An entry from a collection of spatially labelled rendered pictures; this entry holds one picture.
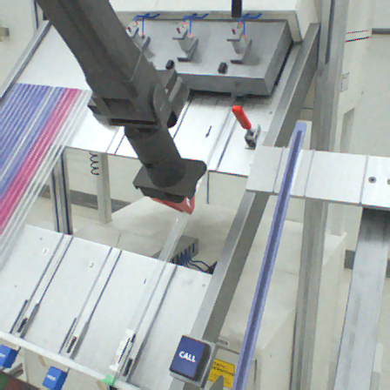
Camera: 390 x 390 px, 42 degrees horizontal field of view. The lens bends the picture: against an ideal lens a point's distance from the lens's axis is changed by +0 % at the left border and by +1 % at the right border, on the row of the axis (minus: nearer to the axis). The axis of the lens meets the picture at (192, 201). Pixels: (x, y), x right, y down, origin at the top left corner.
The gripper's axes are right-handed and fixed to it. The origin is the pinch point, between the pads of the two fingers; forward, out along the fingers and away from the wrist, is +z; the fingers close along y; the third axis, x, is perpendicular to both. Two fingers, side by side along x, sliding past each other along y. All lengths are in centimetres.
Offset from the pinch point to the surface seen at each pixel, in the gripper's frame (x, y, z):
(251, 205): -2.9, -10.4, 0.4
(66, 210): -14, 60, 39
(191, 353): 22.0, -11.0, 0.1
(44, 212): -70, 199, 166
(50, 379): 31.7, 10.9, 4.8
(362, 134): -128, 8, 122
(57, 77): -26, 46, -1
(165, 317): 17.3, -3.0, 4.1
